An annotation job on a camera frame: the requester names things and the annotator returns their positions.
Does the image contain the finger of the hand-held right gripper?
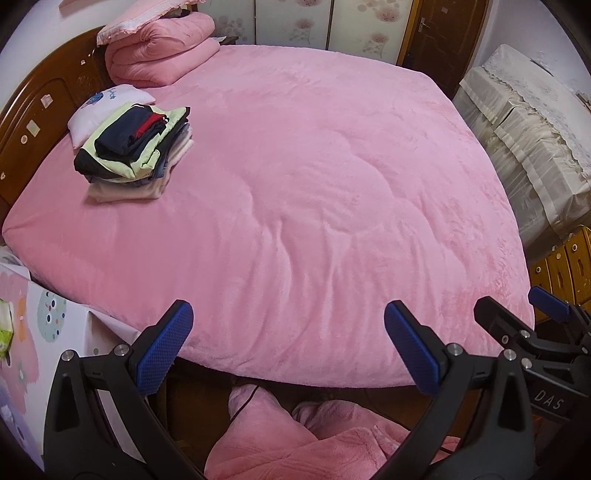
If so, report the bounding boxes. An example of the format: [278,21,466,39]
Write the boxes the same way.
[529,286,591,324]
[473,295,537,358]

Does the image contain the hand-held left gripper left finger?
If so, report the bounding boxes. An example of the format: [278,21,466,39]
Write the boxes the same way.
[44,299,206,480]

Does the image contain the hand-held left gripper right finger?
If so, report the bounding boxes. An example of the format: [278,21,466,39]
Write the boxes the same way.
[369,299,539,480]

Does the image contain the red and navy jacket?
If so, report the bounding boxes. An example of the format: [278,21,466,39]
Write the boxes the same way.
[95,104,171,158]

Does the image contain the stack of folded clothes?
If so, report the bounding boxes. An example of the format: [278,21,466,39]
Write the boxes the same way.
[74,102,195,204]

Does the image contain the yellow wooden cabinet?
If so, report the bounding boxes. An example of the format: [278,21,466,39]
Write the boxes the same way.
[527,225,591,320]

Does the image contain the pastel printed sheet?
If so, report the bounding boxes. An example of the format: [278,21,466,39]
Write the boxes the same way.
[0,247,140,468]

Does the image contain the pink fleece clothing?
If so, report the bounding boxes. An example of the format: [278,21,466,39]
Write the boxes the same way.
[203,383,462,480]

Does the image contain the green tissue packet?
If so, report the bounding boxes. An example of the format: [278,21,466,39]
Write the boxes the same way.
[0,299,16,359]

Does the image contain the white lace-covered furniture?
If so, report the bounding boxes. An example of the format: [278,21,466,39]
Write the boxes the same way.
[451,44,591,260]

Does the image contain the pink fleece bed blanket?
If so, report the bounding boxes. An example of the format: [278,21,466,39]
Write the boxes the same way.
[2,44,537,389]

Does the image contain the white printed pillow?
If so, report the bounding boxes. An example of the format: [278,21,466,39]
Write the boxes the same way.
[68,84,156,150]

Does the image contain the brown wooden headboard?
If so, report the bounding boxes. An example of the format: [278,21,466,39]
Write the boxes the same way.
[0,25,115,209]

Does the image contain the brown wooden door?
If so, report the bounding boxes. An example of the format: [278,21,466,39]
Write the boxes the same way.
[401,0,491,89]

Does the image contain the folded pink quilt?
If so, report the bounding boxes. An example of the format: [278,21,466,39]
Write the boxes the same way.
[104,11,221,88]

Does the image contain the pink lace-trimmed pillow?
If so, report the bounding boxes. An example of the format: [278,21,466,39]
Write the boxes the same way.
[96,0,200,46]

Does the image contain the floral wardrobe doors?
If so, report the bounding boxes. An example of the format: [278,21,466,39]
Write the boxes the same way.
[198,0,420,66]

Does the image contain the black cable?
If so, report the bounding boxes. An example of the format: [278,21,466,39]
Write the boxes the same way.
[228,383,260,421]

